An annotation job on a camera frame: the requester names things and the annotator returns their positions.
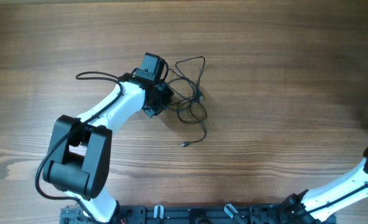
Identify black cable bundle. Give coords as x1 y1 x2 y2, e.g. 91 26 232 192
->
164 55 208 148

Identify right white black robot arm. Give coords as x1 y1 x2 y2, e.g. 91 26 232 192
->
280 146 368 223

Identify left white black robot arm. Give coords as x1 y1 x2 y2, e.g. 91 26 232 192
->
35 53 173 223

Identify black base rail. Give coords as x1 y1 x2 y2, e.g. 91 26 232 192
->
59 203 337 224

